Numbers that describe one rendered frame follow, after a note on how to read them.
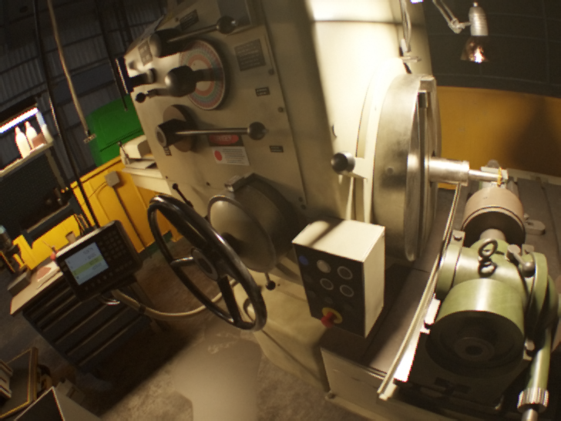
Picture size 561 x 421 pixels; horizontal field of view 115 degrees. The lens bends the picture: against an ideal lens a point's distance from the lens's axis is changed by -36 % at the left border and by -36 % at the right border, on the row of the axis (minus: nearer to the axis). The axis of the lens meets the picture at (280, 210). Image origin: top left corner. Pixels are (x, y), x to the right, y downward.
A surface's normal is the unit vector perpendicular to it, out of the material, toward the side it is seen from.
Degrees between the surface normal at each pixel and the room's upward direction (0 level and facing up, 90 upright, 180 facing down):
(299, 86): 90
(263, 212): 49
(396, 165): 66
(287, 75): 90
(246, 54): 90
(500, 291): 9
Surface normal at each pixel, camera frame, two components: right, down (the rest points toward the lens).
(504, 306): -0.04, -0.78
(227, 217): -0.54, 0.07
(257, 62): -0.60, 0.52
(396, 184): -0.64, 0.25
